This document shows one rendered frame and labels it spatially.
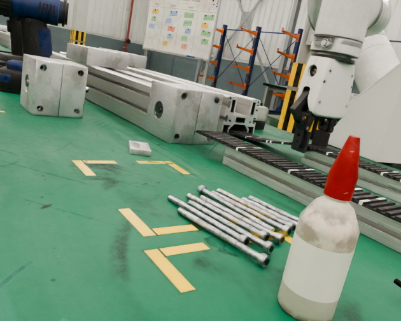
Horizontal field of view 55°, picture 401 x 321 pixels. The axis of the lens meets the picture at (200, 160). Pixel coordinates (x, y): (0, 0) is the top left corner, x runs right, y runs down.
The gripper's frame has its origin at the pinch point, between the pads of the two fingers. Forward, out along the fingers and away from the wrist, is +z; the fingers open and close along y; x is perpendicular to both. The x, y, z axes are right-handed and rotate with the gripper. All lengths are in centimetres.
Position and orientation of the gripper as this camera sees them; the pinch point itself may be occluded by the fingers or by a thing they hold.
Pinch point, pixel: (310, 141)
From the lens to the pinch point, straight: 74.0
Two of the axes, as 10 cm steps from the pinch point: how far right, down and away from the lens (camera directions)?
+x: -5.8, -3.1, 7.5
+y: 7.9, 0.0, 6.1
